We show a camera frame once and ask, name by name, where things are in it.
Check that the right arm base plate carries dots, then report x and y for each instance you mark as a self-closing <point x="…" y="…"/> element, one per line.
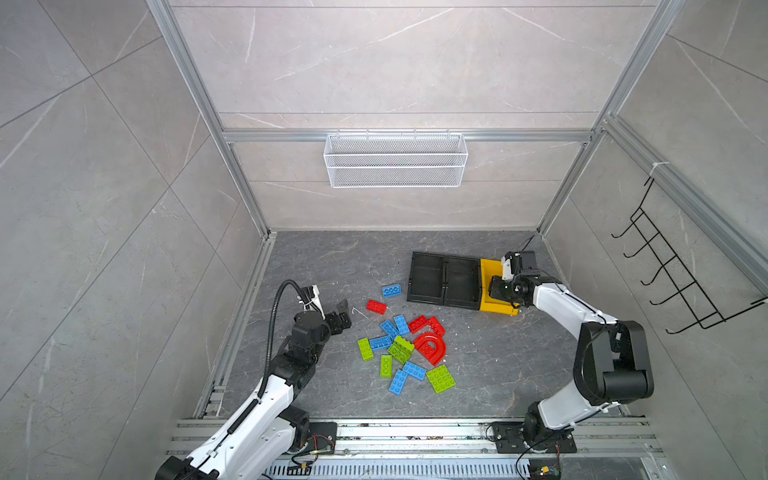
<point x="519" y="437"/>

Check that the green lego stacked centre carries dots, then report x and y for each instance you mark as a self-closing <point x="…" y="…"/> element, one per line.
<point x="401" y="349"/>

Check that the red arch lego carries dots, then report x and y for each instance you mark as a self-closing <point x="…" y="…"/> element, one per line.
<point x="431" y="346"/>

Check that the green lego small lower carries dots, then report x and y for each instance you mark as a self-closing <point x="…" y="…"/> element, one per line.
<point x="386" y="366"/>

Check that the aluminium front rail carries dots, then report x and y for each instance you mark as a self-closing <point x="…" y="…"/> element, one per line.
<point x="459" y="448"/>

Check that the blue lego centre left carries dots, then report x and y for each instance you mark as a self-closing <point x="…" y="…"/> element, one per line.
<point x="389" y="328"/>

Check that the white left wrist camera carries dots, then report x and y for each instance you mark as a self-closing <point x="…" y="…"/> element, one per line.
<point x="311" y="300"/>

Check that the white wire mesh basket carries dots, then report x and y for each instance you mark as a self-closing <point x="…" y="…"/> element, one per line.
<point x="403" y="160"/>

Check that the blue lego lower right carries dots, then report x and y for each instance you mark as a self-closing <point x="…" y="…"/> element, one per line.
<point x="414" y="371"/>

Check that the black bin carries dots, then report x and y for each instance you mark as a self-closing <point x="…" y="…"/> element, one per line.
<point x="425" y="283"/>
<point x="462" y="282"/>

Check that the blue lego near bins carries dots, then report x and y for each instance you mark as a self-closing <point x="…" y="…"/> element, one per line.
<point x="392" y="290"/>

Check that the blue lego centre right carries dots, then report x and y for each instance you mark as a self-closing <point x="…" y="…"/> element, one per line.
<point x="401" y="325"/>

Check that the white zip tie scrap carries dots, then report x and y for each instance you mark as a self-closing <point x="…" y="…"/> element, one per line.
<point x="359" y="312"/>

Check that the blue lego low left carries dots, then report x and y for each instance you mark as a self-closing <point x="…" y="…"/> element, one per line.
<point x="380" y="343"/>

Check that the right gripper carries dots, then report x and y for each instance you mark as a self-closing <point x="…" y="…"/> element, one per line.
<point x="495" y="289"/>

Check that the black wire hook rack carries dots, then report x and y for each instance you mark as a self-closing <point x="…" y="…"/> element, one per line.
<point x="670" y="265"/>

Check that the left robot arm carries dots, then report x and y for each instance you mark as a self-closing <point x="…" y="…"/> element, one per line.
<point x="267" y="424"/>

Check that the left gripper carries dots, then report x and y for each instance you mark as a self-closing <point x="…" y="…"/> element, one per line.
<point x="344" y="320"/>

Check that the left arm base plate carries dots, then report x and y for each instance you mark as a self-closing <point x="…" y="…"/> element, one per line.
<point x="313" y="436"/>

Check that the green lego far left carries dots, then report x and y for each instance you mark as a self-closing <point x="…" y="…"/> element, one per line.
<point x="365" y="349"/>

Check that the yellow plastic bin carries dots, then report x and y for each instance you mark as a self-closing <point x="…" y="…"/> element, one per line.
<point x="490" y="301"/>

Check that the blue lego bottom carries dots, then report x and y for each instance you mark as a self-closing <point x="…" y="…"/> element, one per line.
<point x="398" y="382"/>

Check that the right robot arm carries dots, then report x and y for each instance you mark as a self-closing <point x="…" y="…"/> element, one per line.
<point x="612" y="363"/>

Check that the green lego large plate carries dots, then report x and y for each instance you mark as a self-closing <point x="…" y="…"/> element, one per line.
<point x="440" y="379"/>

